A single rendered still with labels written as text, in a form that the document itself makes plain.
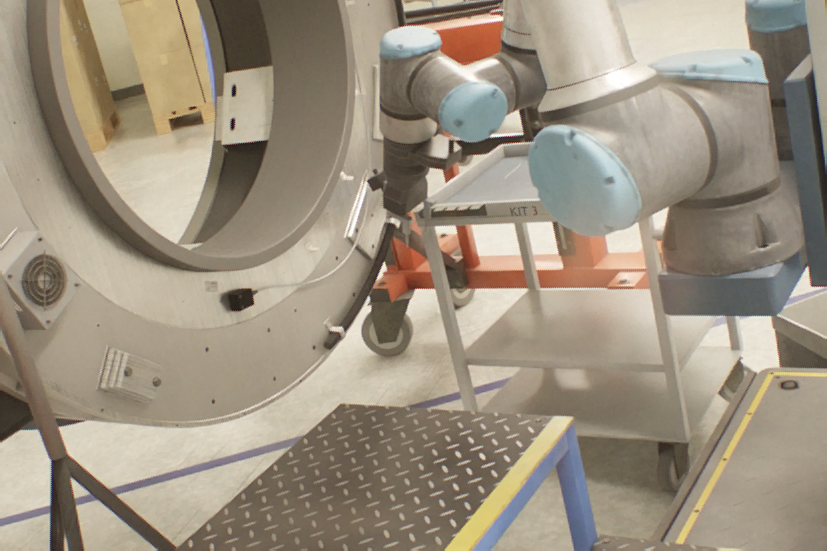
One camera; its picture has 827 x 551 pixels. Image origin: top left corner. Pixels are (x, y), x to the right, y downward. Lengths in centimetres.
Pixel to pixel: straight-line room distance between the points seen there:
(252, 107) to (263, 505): 123
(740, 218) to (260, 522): 77
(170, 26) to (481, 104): 701
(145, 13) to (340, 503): 714
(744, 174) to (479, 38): 169
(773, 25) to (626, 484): 117
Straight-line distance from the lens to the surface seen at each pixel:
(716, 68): 148
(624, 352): 257
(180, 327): 213
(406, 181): 182
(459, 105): 161
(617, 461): 276
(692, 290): 156
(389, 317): 351
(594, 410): 271
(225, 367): 222
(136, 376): 201
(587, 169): 135
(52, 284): 186
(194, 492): 313
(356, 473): 168
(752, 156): 152
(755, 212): 153
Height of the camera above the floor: 139
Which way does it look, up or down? 17 degrees down
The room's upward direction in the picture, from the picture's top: 14 degrees counter-clockwise
